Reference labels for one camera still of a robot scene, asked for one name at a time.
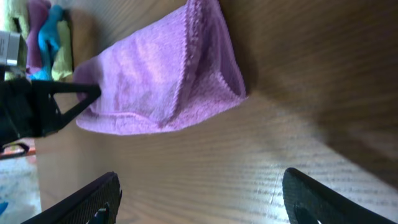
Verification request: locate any top green folded cloth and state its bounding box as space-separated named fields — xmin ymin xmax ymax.
xmin=3 ymin=0 xmax=30 ymax=81

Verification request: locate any blue folded cloth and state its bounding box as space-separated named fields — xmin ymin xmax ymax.
xmin=30 ymin=5 xmax=63 ymax=81

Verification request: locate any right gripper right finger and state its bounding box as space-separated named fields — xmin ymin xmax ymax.
xmin=282 ymin=167 xmax=394 ymax=224

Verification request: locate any purple microfiber cloth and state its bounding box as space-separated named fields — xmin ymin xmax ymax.
xmin=73 ymin=0 xmax=246 ymax=135

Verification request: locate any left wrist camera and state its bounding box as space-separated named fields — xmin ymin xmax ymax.
xmin=1 ymin=30 xmax=27 ymax=68

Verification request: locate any green folded cloth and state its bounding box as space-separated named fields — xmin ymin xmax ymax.
xmin=52 ymin=21 xmax=73 ymax=81
xmin=3 ymin=0 xmax=30 ymax=81

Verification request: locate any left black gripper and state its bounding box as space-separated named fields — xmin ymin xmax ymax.
xmin=1 ymin=68 xmax=101 ymax=146

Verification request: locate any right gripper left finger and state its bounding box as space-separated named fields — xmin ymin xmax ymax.
xmin=23 ymin=172 xmax=122 ymax=224

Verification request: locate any purple folded cloth in stack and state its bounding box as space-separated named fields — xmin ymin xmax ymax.
xmin=27 ymin=0 xmax=51 ymax=75

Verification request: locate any bottom green folded cloth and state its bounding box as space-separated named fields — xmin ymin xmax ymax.
xmin=52 ymin=21 xmax=73 ymax=81

